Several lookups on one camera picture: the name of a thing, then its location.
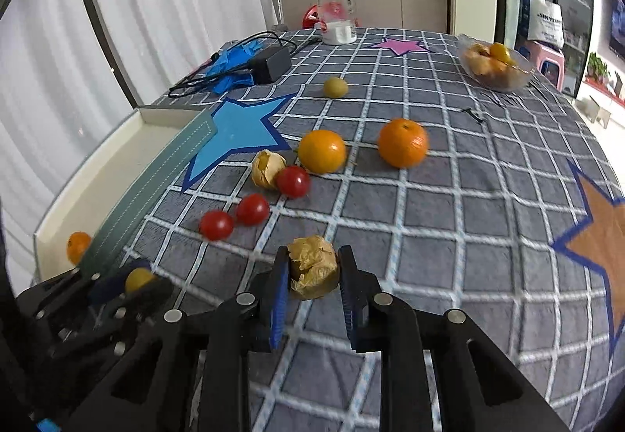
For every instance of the white tray with teal rim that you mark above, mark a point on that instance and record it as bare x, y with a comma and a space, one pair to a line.
122, 144

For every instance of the white tote bag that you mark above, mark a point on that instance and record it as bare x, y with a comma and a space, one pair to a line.
544, 19

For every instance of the small yellow round fruit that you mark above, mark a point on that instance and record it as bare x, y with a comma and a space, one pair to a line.
336, 87
139, 279

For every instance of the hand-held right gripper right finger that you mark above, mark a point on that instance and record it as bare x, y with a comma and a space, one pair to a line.
349, 305

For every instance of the potted green plant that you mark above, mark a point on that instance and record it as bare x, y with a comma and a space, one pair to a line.
598, 68

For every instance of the white television console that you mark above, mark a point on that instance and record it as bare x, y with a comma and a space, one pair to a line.
605, 90

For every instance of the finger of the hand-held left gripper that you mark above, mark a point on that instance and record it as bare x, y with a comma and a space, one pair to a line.
151, 302
110, 286

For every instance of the husked physalis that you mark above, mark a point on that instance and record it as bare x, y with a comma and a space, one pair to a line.
312, 268
477, 57

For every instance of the physalis with husk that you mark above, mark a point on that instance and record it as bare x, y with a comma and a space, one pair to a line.
267, 170

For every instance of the red cherry tomato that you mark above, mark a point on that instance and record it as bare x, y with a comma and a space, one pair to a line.
293, 182
216, 225
253, 209

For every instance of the small orange fruit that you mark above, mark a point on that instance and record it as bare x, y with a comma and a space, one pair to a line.
500, 52

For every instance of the red plastic stool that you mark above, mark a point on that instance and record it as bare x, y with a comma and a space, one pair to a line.
311, 17

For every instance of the small orange kumquat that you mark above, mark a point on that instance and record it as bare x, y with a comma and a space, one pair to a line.
78, 247

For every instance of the pink plastic stool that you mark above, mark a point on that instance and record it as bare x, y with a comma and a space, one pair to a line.
547, 58

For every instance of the blue glove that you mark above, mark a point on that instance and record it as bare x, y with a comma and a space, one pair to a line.
229, 66

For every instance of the wall television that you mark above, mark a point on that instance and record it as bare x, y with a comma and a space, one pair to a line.
617, 26

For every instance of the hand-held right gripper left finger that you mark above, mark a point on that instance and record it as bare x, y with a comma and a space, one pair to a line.
278, 300

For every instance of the clear glass bowl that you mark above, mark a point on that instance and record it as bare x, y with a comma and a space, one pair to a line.
512, 80

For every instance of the deep orange tangerine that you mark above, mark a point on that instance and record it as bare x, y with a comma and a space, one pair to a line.
403, 143

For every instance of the small white stand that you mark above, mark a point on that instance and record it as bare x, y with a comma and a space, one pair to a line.
598, 112

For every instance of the yellowish orange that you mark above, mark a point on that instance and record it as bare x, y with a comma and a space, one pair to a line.
322, 151

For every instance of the clear plastic bottle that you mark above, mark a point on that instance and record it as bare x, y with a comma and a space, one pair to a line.
336, 9

